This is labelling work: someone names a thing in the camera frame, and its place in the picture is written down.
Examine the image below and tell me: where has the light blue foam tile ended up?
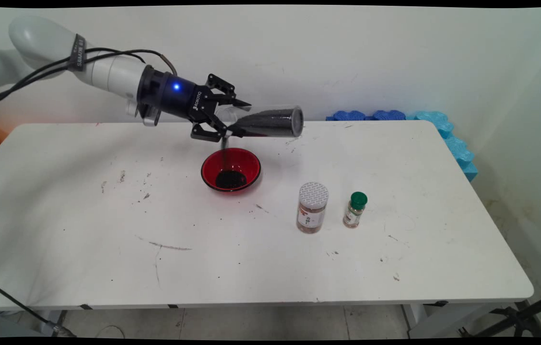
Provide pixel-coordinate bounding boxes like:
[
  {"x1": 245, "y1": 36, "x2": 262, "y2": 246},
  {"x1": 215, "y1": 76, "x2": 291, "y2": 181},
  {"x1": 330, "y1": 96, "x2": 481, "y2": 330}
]
[{"x1": 407, "y1": 111, "x2": 479, "y2": 183}]

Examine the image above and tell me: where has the grey velcro strap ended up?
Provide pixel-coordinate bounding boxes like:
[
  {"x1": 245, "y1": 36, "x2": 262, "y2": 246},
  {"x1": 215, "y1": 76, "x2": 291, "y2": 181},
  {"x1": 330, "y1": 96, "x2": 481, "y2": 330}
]
[{"x1": 68, "y1": 34, "x2": 88, "y2": 72}]

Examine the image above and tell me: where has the black floor cable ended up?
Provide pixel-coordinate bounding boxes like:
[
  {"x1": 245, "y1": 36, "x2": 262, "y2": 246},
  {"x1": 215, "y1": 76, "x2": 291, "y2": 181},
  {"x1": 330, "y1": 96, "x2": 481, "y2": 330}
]
[{"x1": 0, "y1": 275, "x2": 77, "y2": 337}]

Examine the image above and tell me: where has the black tripod stand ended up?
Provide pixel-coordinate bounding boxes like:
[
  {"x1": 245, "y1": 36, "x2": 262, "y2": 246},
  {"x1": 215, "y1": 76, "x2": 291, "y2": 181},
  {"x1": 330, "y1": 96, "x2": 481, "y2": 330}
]
[{"x1": 460, "y1": 287, "x2": 541, "y2": 338}]

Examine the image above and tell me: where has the white table leg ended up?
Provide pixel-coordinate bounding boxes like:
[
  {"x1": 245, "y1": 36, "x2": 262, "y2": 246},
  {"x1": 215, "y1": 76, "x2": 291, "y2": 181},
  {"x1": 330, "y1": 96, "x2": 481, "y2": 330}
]
[
  {"x1": 35, "y1": 310, "x2": 67, "y2": 336},
  {"x1": 402, "y1": 303, "x2": 523, "y2": 339}
]

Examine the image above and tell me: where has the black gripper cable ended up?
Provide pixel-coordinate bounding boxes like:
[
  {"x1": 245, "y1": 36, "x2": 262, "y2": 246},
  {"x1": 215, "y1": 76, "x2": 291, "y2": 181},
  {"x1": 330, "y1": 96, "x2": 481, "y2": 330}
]
[{"x1": 0, "y1": 49, "x2": 178, "y2": 107}]

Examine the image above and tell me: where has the small spice bottle green cap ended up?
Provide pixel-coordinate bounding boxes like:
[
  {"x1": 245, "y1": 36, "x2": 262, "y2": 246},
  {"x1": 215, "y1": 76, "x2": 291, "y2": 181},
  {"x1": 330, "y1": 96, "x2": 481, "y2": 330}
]
[{"x1": 343, "y1": 192, "x2": 368, "y2": 229}]

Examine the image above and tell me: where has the black grain pile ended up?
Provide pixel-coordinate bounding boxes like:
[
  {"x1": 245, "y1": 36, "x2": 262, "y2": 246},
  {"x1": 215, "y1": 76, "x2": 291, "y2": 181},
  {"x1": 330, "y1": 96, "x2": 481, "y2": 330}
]
[{"x1": 215, "y1": 149, "x2": 248, "y2": 190}]

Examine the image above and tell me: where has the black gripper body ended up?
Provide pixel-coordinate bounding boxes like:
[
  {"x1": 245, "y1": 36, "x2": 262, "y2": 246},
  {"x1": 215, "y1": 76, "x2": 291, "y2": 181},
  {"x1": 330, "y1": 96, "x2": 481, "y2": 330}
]
[{"x1": 136, "y1": 65, "x2": 217, "y2": 126}]

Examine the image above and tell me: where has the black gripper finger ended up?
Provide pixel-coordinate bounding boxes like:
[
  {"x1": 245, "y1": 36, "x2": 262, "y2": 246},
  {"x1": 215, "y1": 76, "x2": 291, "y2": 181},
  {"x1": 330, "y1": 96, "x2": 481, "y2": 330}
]
[
  {"x1": 205, "y1": 73, "x2": 252, "y2": 110},
  {"x1": 190, "y1": 120, "x2": 245, "y2": 143}
]

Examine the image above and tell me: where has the spice jar with patterned lid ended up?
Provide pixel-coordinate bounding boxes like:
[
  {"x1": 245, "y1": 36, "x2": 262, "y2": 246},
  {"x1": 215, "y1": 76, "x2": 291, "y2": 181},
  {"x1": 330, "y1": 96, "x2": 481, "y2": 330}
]
[{"x1": 296, "y1": 182, "x2": 329, "y2": 234}]

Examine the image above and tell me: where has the thin grey floor wire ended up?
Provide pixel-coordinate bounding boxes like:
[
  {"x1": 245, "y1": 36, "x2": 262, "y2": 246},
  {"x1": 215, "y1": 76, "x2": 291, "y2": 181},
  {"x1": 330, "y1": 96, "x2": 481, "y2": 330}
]
[{"x1": 95, "y1": 325, "x2": 127, "y2": 339}]

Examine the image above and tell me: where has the red bowl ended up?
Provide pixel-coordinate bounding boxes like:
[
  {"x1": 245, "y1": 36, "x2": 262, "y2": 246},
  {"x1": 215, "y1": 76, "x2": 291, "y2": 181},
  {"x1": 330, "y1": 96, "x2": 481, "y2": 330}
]
[{"x1": 201, "y1": 148, "x2": 261, "y2": 193}]

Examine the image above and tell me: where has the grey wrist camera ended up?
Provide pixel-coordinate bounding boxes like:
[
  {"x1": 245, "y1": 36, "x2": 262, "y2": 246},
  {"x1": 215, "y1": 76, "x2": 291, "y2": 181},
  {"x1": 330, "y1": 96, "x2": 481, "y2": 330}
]
[{"x1": 124, "y1": 93, "x2": 162, "y2": 127}]

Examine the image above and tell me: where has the dark blue foam tile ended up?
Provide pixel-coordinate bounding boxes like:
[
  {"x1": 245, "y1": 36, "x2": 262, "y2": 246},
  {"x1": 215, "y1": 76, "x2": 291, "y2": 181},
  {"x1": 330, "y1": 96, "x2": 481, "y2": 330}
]
[
  {"x1": 366, "y1": 110, "x2": 407, "y2": 121},
  {"x1": 326, "y1": 110, "x2": 367, "y2": 121}
]

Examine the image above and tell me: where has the black camera cable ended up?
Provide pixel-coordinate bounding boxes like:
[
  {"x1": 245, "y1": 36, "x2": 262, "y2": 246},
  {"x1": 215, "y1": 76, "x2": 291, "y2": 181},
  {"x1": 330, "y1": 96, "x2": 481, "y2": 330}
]
[{"x1": 0, "y1": 47, "x2": 149, "y2": 104}]

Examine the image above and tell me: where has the clear jar of black grains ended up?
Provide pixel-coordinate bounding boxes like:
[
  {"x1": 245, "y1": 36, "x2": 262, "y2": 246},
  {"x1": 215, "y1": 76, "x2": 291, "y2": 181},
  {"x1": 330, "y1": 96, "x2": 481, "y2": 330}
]
[{"x1": 215, "y1": 104, "x2": 305, "y2": 139}]

